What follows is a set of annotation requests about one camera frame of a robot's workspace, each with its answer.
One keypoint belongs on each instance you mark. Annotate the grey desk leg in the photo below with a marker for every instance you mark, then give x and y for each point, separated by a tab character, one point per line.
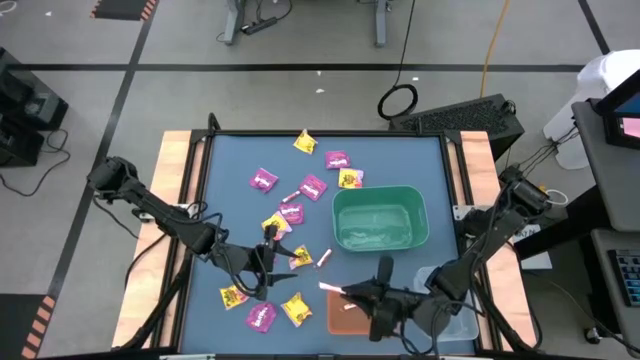
381	22
232	20

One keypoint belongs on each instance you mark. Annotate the teal plastic bin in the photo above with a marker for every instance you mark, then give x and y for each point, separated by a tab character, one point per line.
380	220

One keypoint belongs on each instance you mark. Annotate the grey desk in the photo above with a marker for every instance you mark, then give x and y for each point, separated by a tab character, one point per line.
612	175
612	320

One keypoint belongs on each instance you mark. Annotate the black table frame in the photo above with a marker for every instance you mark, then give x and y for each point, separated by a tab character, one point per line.
320	133

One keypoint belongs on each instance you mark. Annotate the white machine cover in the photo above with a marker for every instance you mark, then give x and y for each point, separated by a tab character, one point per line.
595	85

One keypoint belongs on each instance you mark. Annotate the white paper sheet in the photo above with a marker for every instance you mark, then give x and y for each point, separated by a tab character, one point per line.
540	261

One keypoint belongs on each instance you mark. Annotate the black equipment stack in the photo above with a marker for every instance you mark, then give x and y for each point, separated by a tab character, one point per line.
27	107

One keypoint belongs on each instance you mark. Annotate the black curved corner bracket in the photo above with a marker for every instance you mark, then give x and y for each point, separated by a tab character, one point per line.
214	122

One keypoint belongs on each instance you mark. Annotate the black power strip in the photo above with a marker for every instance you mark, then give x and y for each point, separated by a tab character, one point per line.
260	25

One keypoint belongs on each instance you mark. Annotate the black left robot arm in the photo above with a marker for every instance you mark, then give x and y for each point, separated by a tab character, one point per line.
165	215

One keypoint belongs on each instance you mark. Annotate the Smarties candy roll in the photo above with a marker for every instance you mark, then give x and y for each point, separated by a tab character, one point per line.
350	306
330	287
291	196
324	257

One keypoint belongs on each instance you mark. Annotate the clear plastic bin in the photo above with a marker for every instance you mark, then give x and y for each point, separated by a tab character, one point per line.
462	330

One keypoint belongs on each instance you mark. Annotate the black perforated computer case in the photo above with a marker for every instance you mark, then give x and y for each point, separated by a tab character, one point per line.
450	117

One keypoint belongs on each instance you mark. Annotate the orange translucent plastic bin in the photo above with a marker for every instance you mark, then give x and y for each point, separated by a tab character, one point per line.
345	322

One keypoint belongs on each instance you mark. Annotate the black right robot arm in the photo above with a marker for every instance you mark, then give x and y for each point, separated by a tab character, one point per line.
495	230

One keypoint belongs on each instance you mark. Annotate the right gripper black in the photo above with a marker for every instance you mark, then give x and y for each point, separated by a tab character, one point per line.
400	310

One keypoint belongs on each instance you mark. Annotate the purple Skittles pack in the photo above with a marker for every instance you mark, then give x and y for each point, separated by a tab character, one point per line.
263	180
337	160
313	187
292	213
261	317

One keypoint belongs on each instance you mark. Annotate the yellow Sour Patch Kids bag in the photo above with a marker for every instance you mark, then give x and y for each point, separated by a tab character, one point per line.
296	309
281	226
350	178
305	141
304	260
233	297

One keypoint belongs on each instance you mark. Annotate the black monitor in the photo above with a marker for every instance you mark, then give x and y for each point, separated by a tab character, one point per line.
620	110

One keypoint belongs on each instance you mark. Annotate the blue table mat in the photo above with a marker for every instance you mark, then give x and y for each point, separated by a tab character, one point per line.
230	155

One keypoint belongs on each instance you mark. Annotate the hazard-striped black floor mat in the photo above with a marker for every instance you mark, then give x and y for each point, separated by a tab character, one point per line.
20	330
122	7

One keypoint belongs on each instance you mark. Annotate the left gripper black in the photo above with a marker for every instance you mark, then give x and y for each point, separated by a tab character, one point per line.
245	262

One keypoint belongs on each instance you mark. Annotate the black keyboard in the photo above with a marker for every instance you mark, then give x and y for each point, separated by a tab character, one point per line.
627	277

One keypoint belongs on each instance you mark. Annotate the black desk support beam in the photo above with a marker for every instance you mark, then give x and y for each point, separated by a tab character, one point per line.
565	220

